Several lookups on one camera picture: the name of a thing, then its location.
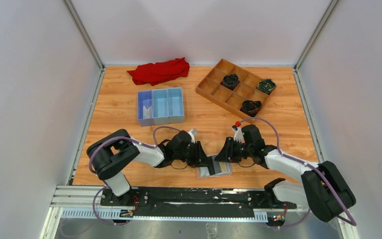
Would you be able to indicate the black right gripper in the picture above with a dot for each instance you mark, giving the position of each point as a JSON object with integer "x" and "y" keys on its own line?
{"x": 231, "y": 150}

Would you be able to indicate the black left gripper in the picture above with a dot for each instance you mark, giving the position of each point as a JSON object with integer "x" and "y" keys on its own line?
{"x": 197, "y": 153}

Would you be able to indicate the white silver card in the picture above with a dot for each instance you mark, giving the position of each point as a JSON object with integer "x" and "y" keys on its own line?
{"x": 147, "y": 112}

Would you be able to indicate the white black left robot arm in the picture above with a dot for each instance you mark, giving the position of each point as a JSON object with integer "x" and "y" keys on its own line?
{"x": 110, "y": 155}

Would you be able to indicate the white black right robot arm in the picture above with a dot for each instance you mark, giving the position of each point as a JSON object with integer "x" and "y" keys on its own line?
{"x": 320, "y": 187}

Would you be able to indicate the gold striped card in sleeve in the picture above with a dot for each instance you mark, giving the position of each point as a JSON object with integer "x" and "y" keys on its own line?
{"x": 225, "y": 168}

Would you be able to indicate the black red rolled sock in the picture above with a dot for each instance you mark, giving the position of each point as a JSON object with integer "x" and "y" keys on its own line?
{"x": 251, "y": 108}

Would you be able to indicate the brown wooden divided tray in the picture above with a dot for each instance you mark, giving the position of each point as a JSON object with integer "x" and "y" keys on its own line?
{"x": 236, "y": 90}

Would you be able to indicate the blue three-compartment tray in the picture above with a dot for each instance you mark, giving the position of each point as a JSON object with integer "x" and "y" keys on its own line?
{"x": 167, "y": 106}

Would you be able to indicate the black rolled sock in tray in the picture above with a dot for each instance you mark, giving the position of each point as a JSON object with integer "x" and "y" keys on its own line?
{"x": 230, "y": 81}

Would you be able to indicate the black yellow rolled sock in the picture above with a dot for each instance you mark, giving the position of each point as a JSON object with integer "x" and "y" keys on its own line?
{"x": 266, "y": 86}

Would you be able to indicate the red cloth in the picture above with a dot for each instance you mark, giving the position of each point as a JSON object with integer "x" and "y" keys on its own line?
{"x": 160, "y": 72}

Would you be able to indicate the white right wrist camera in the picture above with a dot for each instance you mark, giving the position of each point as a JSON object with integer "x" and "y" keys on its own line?
{"x": 238, "y": 134}

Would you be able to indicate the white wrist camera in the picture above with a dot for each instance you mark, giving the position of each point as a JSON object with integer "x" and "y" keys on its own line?
{"x": 192, "y": 133}
{"x": 238, "y": 134}

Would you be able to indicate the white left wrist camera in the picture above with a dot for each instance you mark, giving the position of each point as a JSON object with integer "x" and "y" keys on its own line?
{"x": 192, "y": 133}

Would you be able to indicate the aluminium frame rail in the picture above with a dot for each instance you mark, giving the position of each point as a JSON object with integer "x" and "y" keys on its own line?
{"x": 93, "y": 212}

